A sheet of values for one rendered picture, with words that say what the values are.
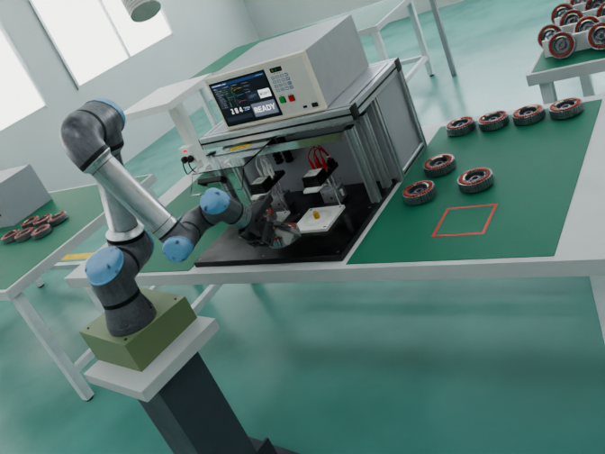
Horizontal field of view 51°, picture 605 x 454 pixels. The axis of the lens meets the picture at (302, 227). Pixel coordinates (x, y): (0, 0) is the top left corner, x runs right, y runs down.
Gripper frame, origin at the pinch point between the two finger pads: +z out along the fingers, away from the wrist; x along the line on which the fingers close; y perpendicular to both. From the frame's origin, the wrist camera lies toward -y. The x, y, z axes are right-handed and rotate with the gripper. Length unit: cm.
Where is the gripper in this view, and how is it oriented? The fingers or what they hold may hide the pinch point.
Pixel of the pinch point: (284, 235)
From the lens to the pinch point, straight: 205.0
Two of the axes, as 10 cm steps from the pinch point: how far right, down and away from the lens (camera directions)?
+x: 8.0, -0.7, -5.9
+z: 5.7, 3.6, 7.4
